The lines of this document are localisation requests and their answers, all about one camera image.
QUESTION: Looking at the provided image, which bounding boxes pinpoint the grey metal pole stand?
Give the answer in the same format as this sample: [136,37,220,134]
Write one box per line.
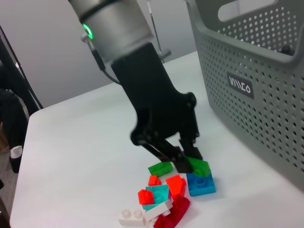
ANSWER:
[146,0,172,64]

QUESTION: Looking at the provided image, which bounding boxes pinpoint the grey-green perforated storage basket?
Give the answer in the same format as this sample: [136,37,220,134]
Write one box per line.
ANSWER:
[185,0,304,190]

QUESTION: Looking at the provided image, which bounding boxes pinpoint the small green toy brick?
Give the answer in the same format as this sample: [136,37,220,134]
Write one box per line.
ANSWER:
[186,156,211,178]

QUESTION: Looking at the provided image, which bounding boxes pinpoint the black bulky bag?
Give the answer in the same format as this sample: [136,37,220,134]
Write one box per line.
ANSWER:
[0,64,29,152]

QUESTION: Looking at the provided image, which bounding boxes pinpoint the flat white plate brick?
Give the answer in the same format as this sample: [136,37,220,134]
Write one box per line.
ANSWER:
[117,209,147,226]

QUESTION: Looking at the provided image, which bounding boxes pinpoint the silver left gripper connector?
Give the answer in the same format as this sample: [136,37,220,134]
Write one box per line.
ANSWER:
[80,35,94,48]

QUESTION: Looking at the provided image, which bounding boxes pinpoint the dark left gripper cable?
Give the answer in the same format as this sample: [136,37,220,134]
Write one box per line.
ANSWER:
[89,45,121,84]

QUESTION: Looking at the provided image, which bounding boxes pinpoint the long green toy brick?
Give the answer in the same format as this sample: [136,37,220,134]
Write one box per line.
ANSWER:
[147,162,173,178]

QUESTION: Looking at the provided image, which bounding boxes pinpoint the red sloped toy brick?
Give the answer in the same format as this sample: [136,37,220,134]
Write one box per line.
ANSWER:
[165,174,187,198]

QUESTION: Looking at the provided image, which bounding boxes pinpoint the blue square toy brick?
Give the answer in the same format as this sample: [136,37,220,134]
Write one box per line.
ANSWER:
[185,171,217,197]

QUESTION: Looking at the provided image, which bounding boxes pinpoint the white translucent toy brick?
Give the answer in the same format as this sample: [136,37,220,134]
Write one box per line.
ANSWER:
[142,199,173,224]

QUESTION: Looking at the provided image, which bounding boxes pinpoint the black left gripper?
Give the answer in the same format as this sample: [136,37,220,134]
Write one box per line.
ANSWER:
[111,42,203,174]

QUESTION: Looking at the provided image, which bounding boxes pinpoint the small red stud brick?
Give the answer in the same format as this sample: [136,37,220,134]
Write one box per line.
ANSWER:
[148,175,162,187]
[137,189,155,205]

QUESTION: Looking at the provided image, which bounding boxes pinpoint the black tripod stand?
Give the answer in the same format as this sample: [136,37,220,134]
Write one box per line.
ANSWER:
[0,23,45,119]

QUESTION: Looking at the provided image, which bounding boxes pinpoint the teal square toy brick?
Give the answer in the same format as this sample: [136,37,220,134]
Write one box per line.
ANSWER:
[142,185,171,211]

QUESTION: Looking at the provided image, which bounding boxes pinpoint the dark red toy brick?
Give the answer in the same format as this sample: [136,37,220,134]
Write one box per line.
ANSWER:
[153,194,191,228]

